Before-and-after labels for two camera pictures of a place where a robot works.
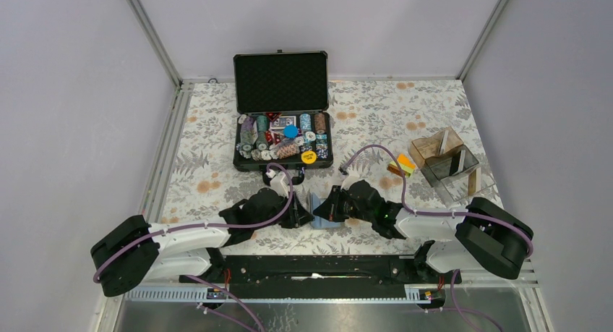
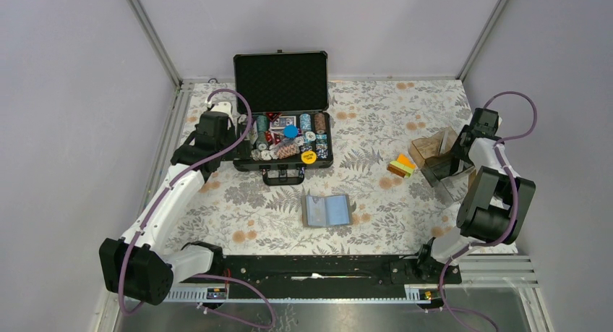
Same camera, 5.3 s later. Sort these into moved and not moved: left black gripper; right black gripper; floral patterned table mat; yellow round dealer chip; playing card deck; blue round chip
Moved: left black gripper; right black gripper
Not moved: playing card deck; floral patterned table mat; yellow round dealer chip; blue round chip
